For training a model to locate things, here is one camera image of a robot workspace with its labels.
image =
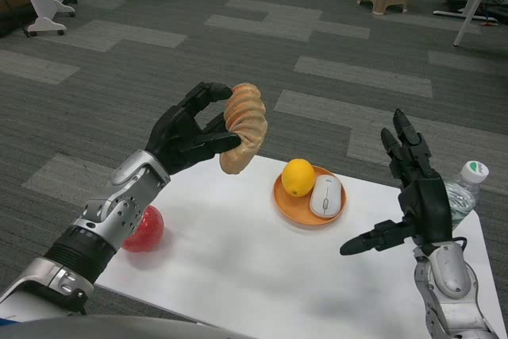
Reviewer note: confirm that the silver robot chest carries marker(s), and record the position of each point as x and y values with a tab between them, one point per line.
119	329

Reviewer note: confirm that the orange round plate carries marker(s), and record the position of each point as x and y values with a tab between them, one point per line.
291	212

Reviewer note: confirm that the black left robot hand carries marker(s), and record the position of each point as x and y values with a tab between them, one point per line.
174	140

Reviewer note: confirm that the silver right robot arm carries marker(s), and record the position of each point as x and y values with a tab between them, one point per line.
448	287

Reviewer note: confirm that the yellow lemon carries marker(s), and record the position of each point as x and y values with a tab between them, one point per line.
298	176

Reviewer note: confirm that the white computer mouse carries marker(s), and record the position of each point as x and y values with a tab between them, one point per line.
326	196

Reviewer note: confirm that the red apple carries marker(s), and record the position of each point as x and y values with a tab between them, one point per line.
148	232

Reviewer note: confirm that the brown ridged bread loaf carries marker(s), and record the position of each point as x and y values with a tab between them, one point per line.
250	124

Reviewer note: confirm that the white desk frame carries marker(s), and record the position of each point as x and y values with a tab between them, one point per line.
472	9

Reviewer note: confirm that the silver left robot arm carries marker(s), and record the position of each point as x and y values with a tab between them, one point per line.
115	208

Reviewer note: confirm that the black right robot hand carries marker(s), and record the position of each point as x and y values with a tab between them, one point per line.
430	208

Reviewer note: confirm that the clear bottle white cap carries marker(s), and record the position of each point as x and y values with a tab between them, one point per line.
474	172

